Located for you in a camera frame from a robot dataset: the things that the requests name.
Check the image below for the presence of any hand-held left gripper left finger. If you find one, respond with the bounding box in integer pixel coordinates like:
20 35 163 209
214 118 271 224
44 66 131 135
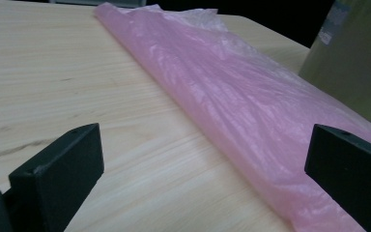
9 123 105 232

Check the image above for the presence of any pink plastic bag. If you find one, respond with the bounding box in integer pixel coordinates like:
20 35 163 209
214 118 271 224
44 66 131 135
93 2 371 232

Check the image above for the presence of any green ribbed bin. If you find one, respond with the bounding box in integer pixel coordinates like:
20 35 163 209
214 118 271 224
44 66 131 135
299 0 371 126

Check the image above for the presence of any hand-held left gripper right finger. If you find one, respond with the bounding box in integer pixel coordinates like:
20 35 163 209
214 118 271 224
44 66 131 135
304 124 371 232

